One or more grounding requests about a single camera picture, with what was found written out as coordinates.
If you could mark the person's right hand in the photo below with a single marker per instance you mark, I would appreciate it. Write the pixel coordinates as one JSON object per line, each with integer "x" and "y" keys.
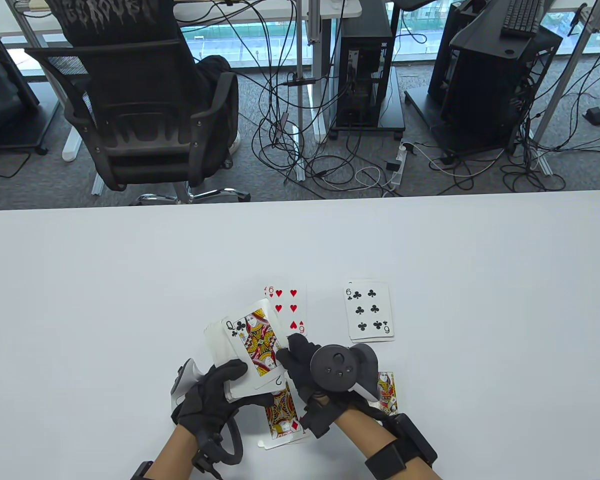
{"x": 297, "y": 362}

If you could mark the person's left hand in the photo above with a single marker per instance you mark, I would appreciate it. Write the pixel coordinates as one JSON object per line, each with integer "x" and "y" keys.
{"x": 205, "y": 405}

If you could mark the diamonds face playing card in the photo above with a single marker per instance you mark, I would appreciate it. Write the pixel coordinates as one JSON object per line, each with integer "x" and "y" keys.
{"x": 282, "y": 415}

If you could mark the deck of playing cards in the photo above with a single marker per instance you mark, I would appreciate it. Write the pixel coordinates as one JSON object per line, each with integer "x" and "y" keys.
{"x": 215, "y": 345}

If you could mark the single red diamond playing card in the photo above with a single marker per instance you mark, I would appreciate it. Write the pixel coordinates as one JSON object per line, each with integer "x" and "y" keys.
{"x": 262, "y": 444}

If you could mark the spades face playing card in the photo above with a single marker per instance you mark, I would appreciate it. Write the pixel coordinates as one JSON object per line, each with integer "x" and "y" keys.
{"x": 387, "y": 395}

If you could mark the person's right forearm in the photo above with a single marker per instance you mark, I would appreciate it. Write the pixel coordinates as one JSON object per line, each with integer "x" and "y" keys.
{"x": 360, "y": 435}

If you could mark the person's left forearm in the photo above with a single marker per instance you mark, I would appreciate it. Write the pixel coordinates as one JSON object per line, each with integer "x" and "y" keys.
{"x": 175, "y": 455}

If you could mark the white power strip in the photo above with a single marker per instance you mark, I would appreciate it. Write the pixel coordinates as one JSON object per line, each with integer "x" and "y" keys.
{"x": 399, "y": 175}

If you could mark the black power adapter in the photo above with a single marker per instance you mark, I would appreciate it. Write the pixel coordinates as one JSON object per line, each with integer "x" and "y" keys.
{"x": 394, "y": 165}

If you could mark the black mesh office chair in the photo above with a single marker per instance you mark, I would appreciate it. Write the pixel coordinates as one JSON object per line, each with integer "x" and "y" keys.
{"x": 140, "y": 150}

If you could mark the black wheeled computer stand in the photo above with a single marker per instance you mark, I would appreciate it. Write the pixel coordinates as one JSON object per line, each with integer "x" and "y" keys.
{"x": 392, "y": 115}

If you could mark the large black computer case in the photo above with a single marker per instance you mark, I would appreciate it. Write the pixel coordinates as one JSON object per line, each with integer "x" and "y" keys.
{"x": 490, "y": 90}

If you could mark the black computer tower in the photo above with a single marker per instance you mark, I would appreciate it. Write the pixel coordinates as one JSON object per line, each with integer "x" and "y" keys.
{"x": 367, "y": 30}
{"x": 450, "y": 30}

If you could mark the black equipment cart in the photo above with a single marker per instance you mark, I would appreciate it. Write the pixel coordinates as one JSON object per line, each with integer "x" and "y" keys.
{"x": 0, "y": 100}

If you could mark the black foot pedal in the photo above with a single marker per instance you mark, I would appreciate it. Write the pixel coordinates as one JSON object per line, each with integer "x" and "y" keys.
{"x": 594, "y": 116}

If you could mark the black keyboard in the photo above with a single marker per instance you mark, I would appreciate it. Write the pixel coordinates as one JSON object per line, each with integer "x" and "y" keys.
{"x": 522, "y": 17}

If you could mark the aluminium frame leg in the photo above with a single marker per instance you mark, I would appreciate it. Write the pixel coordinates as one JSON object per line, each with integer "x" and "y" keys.
{"x": 26, "y": 27}
{"x": 562, "y": 82}

